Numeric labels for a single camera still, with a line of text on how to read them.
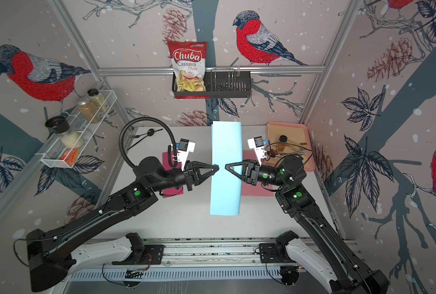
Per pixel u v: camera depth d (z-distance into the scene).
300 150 1.07
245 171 0.54
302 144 1.10
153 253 0.73
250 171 0.53
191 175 0.51
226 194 0.56
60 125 0.64
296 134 1.14
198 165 0.54
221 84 1.07
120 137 1.14
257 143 0.55
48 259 0.38
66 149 0.71
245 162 0.55
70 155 0.66
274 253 0.73
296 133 1.17
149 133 1.18
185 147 0.52
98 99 0.81
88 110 0.76
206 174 0.56
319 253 0.46
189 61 0.82
